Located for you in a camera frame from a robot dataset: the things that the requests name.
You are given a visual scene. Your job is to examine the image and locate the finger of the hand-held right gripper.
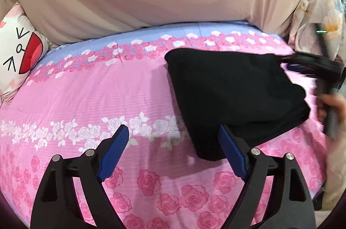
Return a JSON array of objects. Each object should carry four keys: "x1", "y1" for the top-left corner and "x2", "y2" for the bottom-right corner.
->
[
  {"x1": 285, "y1": 63, "x2": 309, "y2": 75},
  {"x1": 281, "y1": 53, "x2": 342, "y2": 75}
]

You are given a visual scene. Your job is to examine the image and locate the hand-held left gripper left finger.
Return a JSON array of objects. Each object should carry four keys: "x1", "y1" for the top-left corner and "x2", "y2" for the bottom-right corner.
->
[{"x1": 30, "y1": 124, "x2": 130, "y2": 229}]

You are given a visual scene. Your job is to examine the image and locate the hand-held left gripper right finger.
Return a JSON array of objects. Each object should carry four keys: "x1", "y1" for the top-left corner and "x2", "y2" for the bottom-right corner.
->
[{"x1": 218, "y1": 124, "x2": 316, "y2": 229}]

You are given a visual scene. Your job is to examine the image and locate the black pants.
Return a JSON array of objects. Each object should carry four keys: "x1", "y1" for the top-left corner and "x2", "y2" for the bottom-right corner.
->
[{"x1": 164, "y1": 48, "x2": 311, "y2": 162}]

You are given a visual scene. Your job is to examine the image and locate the person's right hand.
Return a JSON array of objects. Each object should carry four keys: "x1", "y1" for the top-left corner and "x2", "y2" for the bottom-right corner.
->
[{"x1": 316, "y1": 92, "x2": 346, "y2": 124}]

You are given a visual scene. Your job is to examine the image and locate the pink rose print bed sheet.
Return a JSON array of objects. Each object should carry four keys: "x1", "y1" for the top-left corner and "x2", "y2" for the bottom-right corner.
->
[{"x1": 0, "y1": 20, "x2": 328, "y2": 229}]

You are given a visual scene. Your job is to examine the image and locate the pale floral quilt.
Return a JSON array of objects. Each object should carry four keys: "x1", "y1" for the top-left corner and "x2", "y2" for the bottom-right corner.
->
[{"x1": 287, "y1": 0, "x2": 346, "y2": 63}]

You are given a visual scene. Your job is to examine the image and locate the white cat face pillow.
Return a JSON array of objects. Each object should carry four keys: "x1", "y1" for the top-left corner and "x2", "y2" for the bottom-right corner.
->
[{"x1": 0, "y1": 2, "x2": 52, "y2": 103}]

